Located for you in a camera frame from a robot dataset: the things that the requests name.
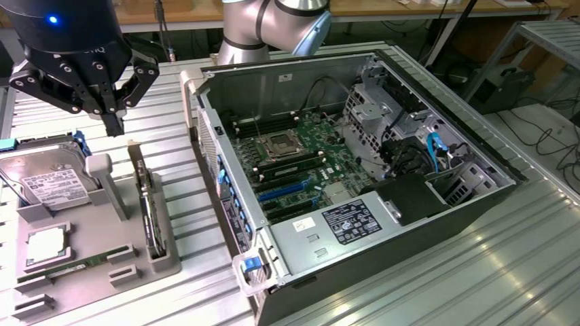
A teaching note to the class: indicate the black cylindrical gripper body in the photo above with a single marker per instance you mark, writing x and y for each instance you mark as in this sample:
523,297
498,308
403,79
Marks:
69,30

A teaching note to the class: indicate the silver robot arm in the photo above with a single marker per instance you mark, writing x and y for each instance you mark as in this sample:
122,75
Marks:
267,23

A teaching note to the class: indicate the black stand pole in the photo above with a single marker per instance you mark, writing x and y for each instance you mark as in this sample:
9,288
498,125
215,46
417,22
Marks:
163,27

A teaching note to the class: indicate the wooden desk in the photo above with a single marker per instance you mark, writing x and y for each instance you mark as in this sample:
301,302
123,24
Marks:
182,12

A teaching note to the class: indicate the silver hard disk drive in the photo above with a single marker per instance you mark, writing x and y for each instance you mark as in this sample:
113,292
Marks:
50,176

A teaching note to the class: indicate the black RAM slots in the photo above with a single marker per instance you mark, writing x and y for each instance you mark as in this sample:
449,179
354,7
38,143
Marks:
265,125

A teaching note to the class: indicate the black graphics card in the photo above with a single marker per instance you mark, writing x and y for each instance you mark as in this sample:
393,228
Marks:
150,197

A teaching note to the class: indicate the CPU socket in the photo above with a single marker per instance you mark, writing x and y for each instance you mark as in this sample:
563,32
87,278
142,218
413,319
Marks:
282,142

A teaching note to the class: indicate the installed black RAM stick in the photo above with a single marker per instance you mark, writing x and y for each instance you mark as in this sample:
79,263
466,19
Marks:
290,167

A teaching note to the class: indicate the green motherboard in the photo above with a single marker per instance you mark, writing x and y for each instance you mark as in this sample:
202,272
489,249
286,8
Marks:
318,146

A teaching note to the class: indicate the blue expansion slot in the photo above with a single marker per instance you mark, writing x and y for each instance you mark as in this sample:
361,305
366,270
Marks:
286,191

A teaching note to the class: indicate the silver CPU chip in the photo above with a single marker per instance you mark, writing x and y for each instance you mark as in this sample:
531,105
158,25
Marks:
47,247

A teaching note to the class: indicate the grey parts rack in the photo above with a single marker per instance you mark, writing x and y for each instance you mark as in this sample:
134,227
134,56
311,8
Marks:
91,244

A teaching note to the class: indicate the black expansion slot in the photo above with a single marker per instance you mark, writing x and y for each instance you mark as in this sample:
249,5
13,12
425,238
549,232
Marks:
290,208

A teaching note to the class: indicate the metal disk bay cage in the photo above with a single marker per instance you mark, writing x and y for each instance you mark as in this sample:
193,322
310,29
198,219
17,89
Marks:
377,112

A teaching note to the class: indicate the green RAM stick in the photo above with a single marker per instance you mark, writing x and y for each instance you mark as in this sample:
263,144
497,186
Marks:
77,266

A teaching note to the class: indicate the open black PC case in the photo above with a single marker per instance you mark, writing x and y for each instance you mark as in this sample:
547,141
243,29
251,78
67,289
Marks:
363,190

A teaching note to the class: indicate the blue case latch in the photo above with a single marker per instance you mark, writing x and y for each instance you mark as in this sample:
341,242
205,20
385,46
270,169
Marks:
251,265

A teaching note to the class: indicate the grey power supply unit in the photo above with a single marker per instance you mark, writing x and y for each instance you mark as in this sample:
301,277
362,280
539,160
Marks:
335,231

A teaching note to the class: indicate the black plastic shroud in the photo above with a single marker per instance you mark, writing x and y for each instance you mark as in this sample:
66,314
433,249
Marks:
409,197

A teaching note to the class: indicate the black box on floor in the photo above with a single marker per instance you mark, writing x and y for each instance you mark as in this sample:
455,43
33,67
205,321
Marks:
503,90

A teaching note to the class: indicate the blue disk carrier bracket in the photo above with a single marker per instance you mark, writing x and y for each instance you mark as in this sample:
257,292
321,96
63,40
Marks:
81,144

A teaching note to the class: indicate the metal frame table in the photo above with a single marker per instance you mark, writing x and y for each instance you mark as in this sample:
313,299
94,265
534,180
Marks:
549,47

